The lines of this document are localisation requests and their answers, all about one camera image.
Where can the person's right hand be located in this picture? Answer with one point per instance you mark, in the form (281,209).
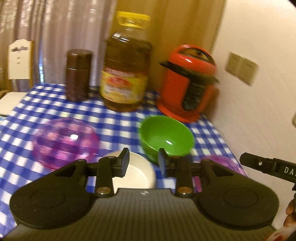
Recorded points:
(290,219)

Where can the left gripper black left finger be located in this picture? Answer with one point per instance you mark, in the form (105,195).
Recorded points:
(108,168)

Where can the blue white checkered tablecloth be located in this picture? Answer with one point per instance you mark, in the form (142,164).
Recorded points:
(46,102)

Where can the double wall socket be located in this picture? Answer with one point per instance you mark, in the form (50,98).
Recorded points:
(242,68)

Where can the single wall socket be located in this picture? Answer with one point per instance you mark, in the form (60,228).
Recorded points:
(294,120)

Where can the purple plastic plate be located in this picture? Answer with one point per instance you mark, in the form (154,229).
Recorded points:
(61,141)
(227,162)

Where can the green plastic bowl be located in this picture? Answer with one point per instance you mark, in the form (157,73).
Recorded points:
(160,131)

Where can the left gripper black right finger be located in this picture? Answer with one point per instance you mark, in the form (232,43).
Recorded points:
(179,168)

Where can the red electric pressure cooker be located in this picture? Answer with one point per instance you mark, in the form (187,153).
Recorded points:
(188,84)

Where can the white plastic bowl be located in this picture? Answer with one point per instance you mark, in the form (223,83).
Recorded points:
(140,174)

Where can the large cooking oil bottle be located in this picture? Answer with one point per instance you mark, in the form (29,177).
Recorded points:
(125,74)

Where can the grey curtain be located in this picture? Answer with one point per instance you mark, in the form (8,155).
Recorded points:
(56,27)

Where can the brown cylindrical canister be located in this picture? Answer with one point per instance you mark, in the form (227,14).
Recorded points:
(77,77)

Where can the white wooden chair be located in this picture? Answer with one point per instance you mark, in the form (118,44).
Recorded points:
(20,60)

